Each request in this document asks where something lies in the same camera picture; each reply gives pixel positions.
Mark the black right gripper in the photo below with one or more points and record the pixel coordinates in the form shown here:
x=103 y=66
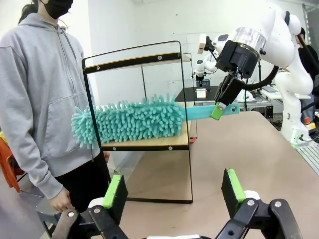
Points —
x=239 y=59

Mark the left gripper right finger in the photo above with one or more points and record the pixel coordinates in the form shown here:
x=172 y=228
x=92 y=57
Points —
x=233 y=194

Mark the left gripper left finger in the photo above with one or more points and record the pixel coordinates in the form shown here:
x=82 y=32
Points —
x=117 y=199

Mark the teal microfibre duster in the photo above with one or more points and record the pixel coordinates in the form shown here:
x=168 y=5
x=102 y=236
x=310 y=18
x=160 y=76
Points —
x=134 y=122

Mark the person's right forearm grey sleeve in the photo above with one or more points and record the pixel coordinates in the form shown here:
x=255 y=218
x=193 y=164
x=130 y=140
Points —
x=37 y=164

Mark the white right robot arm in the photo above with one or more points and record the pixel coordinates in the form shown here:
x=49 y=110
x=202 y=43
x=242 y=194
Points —
x=281 y=37

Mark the small white robot arm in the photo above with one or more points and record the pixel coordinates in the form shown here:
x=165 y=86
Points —
x=207 y=66

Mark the person's left hand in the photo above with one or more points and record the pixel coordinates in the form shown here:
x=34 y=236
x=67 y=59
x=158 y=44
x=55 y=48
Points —
x=106 y=155

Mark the person's right hand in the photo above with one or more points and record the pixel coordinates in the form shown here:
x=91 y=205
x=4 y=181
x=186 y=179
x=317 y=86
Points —
x=62 y=201

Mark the black crate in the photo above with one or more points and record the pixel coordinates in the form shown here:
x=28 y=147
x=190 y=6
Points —
x=205 y=83

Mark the white box with red button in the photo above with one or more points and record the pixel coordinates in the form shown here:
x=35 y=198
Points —
x=201 y=93

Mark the black table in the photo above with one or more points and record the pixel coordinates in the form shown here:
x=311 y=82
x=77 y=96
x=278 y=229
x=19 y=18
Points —
x=187 y=95

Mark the rectangular red paper scrap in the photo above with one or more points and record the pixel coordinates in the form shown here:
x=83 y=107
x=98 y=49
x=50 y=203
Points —
x=192 y=140

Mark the grey metal chair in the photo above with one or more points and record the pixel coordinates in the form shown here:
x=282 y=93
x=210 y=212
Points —
x=47 y=216

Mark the person in black clothes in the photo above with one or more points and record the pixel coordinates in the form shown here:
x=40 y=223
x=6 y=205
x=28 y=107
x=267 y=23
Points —
x=309 y=64

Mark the red emergency stop button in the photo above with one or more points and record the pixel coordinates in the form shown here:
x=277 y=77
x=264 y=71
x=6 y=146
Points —
x=307 y=120

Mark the person in grey hoodie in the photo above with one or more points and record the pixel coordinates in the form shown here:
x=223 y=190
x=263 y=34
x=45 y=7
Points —
x=45 y=87

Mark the black face mask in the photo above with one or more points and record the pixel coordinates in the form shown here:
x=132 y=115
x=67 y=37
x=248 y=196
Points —
x=58 y=8

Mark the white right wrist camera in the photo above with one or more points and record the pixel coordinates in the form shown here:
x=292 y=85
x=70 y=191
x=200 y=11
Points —
x=203 y=44

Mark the black frame wooden shelf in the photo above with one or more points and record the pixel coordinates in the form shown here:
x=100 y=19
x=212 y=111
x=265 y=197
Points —
x=149 y=144

